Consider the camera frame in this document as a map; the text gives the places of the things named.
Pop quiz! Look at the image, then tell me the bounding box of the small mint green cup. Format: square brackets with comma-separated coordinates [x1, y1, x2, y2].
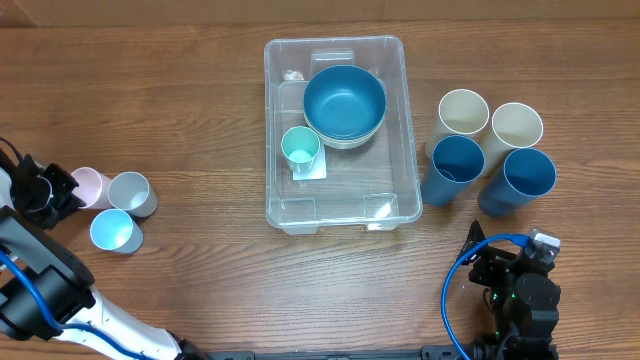
[281, 126, 321, 173]

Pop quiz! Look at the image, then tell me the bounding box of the tall cream cup left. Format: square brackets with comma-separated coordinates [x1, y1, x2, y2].
[425, 89, 490, 158]

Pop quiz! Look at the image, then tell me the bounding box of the tall blue cup left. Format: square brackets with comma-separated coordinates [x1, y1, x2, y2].
[421, 135, 485, 206]

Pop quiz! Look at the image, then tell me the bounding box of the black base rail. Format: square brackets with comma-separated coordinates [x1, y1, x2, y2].
[207, 345, 464, 360]

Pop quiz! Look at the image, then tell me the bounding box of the dark blue bowl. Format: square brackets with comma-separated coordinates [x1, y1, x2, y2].
[303, 65, 387, 141]

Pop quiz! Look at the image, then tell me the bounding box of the small grey cup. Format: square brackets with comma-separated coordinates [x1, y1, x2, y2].
[108, 172, 158, 217]

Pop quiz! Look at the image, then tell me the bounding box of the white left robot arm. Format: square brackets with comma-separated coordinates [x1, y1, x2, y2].
[1, 154, 207, 359]

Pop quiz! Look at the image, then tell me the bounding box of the tall cream cup right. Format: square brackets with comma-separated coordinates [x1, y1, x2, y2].
[479, 102, 544, 176]

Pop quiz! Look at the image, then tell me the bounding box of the clear plastic storage bin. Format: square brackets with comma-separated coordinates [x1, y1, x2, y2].
[264, 35, 423, 235]

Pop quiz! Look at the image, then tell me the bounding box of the cream bowl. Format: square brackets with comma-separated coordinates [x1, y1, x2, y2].
[305, 118, 384, 150]

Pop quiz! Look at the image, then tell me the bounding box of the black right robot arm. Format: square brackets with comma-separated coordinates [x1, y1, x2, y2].
[462, 228, 561, 360]

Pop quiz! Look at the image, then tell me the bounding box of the small pink cup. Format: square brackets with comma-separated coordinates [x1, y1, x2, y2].
[71, 167, 112, 210]

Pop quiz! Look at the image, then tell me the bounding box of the tall blue cup right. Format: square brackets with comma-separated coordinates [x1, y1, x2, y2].
[477, 148, 557, 217]

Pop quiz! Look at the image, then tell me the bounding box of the tall cream cup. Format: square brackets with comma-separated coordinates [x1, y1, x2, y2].
[425, 89, 490, 158]
[479, 102, 544, 176]

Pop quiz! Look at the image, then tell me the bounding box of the small light blue cup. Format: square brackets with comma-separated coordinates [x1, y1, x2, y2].
[89, 208, 144, 254]

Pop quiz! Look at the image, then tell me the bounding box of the tall blue cup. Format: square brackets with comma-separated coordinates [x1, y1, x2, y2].
[477, 148, 557, 217]
[421, 135, 485, 206]

